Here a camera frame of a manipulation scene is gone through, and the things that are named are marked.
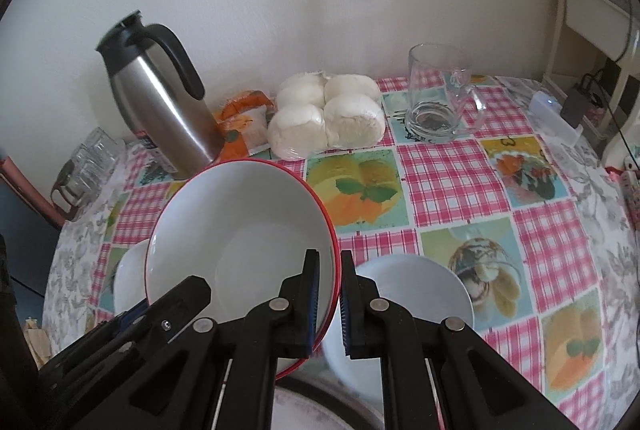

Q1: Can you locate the stainless steel thermos jug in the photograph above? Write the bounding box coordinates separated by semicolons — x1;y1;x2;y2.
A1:
96;10;226;176

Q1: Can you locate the orange snack packet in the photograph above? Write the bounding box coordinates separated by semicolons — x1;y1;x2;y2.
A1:
215;90;278;161

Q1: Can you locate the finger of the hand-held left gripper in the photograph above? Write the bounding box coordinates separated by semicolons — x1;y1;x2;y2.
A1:
116;301;151;328
39;276;211;430

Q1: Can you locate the faceted glass mug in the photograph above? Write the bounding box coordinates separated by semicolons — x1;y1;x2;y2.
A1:
50;127;128;223

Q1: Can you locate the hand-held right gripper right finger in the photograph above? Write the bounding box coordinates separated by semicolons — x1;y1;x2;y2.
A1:
339;249;556;430

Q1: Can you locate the plain white bowl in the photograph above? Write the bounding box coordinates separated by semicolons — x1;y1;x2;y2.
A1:
112;237;153;318

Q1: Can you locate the red-rimmed strawberry bowl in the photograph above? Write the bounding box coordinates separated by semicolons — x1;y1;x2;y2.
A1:
144;159;343;381

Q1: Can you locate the pink checked tablecloth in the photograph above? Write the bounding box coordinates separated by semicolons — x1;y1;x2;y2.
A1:
97;72;631;430

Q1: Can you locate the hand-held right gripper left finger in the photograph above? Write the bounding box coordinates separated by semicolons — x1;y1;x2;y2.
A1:
127;249;322;430

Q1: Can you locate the white power strip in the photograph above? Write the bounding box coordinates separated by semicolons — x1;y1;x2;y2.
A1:
530;90;583;143

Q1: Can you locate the tan crumpled paper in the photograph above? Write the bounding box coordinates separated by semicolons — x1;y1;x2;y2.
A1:
25;316;53;363

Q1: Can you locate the bag of white steamed buns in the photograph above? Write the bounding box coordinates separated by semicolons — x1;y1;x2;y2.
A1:
266;70;387;161

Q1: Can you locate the light blue bowl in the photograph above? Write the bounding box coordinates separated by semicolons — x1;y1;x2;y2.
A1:
320;254;475;403

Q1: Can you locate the clear glass mug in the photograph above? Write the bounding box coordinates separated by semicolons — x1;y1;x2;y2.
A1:
404;42;488;143

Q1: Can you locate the floral round plate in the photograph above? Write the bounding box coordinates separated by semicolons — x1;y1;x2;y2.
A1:
272;385;358;430

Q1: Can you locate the black charger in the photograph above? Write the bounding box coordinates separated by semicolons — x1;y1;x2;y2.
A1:
560;72;608;128

